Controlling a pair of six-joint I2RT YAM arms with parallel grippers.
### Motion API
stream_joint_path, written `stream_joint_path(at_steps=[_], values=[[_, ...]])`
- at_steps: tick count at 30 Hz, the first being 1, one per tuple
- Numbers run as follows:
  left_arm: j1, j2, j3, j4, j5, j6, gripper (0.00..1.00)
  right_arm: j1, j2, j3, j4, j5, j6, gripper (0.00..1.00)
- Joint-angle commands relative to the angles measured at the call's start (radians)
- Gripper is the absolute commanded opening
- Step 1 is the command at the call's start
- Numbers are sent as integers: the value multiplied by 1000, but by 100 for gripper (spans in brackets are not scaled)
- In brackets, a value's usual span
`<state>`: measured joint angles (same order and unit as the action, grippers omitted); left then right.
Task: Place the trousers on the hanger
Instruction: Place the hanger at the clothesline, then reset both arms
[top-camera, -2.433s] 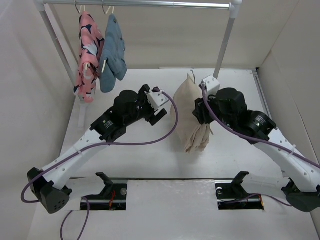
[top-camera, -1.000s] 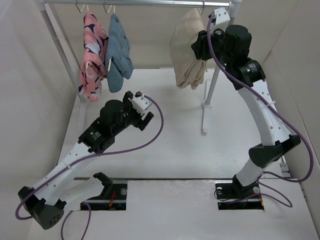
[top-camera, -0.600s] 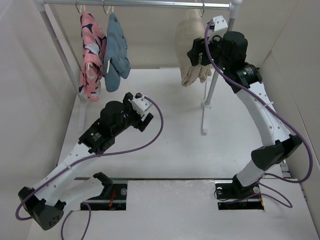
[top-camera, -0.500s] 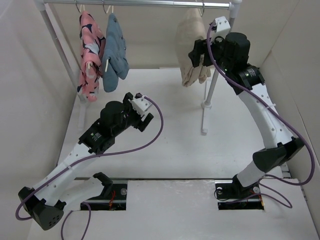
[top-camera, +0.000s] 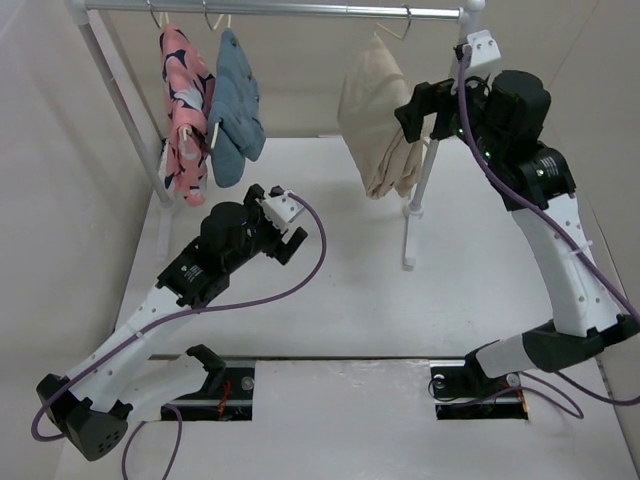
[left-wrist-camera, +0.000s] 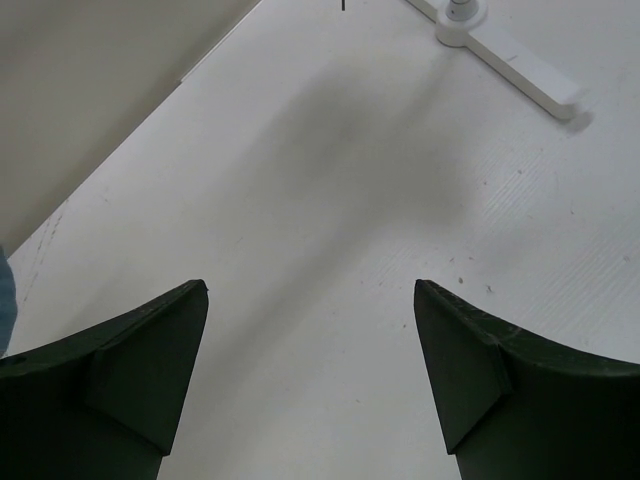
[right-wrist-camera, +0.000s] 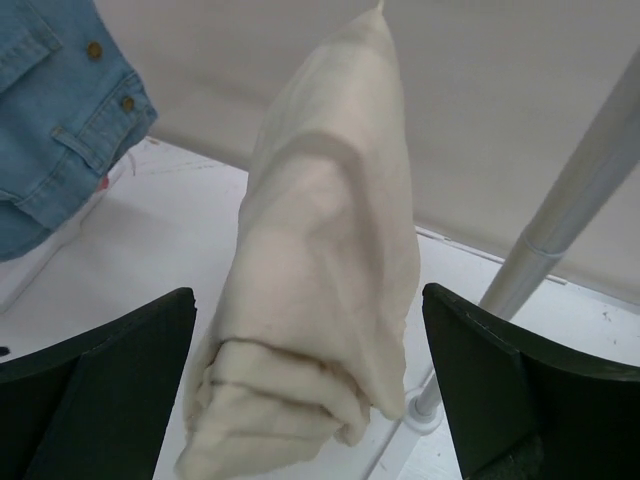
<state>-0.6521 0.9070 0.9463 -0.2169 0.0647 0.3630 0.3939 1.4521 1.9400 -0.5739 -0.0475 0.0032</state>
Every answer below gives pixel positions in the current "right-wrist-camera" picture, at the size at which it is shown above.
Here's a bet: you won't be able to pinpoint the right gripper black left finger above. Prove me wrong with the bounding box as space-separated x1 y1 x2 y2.
1 287 196 480

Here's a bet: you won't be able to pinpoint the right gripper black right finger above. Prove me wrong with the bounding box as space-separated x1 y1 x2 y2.
422 283 639 479

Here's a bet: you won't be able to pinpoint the beige trousers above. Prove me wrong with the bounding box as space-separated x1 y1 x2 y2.
175 6 420 479

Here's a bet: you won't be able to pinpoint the metal clothes rack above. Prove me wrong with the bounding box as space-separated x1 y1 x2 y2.
399 47 640 436

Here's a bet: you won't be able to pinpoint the blue denim shorts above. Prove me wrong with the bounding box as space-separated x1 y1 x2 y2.
1 0 157 261

